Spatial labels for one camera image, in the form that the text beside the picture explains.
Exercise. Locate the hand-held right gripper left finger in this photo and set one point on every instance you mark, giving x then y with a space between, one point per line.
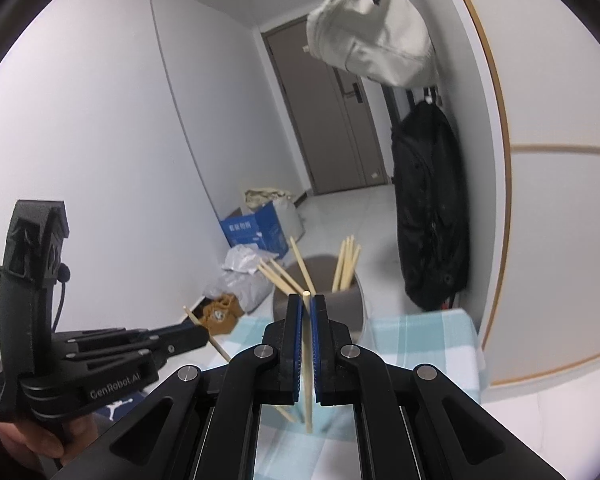
295 350

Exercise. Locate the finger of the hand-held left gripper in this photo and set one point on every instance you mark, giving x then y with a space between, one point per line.
180 332
180 349

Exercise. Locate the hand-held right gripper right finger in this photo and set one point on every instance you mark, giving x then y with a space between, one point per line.
317 350

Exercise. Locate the grey metal utensil holder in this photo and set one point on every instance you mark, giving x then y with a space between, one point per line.
347 305

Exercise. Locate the person's left hand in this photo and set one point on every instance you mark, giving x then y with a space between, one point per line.
75 435

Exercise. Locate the brown suede shoe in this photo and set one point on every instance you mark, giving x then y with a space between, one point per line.
217 322
230 305

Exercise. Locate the grey plastic parcel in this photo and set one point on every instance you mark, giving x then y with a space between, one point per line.
242 260
235 290

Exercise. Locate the dark blue shoebox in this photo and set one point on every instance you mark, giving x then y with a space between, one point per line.
117 407

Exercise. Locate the teal checked tablecloth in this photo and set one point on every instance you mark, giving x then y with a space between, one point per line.
420 350

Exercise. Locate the blue cardboard box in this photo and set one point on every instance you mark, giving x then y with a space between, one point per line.
255 230

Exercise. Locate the black backpack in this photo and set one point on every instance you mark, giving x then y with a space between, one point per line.
430 210

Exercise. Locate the grey door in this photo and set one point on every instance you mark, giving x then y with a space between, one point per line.
325 125

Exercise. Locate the white panel with gold trim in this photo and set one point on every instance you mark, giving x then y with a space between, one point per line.
555 210

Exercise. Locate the white canvas bag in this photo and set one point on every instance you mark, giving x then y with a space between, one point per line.
375 30

